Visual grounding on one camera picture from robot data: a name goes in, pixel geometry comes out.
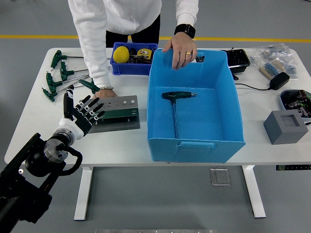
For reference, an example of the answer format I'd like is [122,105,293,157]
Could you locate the person's left hand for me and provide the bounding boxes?
[161,33,198,71]

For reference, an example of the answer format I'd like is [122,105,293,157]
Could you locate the person's right hand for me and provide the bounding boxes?
[91,88,119,100]

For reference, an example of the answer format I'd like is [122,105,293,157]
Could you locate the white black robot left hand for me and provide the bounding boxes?
[58,84,106,141]

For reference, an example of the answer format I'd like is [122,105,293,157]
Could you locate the small green T-handle hex wrench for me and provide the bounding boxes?
[78,78,101,95]

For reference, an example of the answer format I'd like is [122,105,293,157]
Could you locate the grey green SATA wrench stand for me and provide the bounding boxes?
[87,95,141,133]

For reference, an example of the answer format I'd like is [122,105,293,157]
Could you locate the large green T-handle hex wrench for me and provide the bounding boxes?
[161,91,198,139]

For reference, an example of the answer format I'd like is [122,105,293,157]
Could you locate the large light blue folding box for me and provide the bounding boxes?
[147,48,246,164]

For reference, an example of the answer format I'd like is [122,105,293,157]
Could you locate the black wristwatch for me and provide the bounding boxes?
[173,23,196,39]

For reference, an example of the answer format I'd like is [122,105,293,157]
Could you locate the small dark blue parts bin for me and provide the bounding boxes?
[110,42,159,76]

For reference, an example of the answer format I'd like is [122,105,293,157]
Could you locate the yellow floor tape line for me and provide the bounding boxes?
[0,34,311,43]

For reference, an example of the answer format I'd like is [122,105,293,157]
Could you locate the yellow tape measure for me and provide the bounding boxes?
[137,48,153,59]

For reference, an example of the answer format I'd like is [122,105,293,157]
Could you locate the yellow lemon-shaped ball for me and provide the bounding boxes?
[113,46,130,64]

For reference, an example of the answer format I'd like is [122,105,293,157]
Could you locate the dark metal parts pile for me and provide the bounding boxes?
[130,56,153,65]

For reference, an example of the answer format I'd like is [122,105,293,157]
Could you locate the black plastic tray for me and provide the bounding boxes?
[222,48,251,74]

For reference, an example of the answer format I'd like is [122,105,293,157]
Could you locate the person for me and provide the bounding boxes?
[67,0,199,49]

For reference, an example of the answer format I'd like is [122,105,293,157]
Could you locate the white table leg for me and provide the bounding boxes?
[242,165,267,218]
[73,166,94,221]

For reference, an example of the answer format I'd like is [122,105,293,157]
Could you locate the clear plastic bag of resistors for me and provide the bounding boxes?
[250,43,299,80]

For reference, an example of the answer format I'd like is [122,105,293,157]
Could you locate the blue resistor strip bundle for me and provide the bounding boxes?
[259,59,287,80]

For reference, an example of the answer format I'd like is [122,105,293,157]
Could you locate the black power adapter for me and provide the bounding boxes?
[269,72,291,91]

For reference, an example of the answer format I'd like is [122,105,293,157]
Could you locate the blue tray of electronic components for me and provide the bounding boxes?
[279,89,311,119]

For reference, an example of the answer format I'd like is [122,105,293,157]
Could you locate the grey cube block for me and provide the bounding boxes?
[263,109,309,145]

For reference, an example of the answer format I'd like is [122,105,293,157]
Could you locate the metal floor socket plate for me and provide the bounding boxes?
[209,168,231,186]

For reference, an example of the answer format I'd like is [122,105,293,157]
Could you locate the black table control panel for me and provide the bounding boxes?
[276,165,311,171]

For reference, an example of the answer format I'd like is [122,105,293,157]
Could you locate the green T-handle wrench thin shaft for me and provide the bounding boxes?
[50,50,85,71]

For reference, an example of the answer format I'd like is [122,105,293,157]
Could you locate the black adapter cord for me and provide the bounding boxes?
[235,83,272,91]

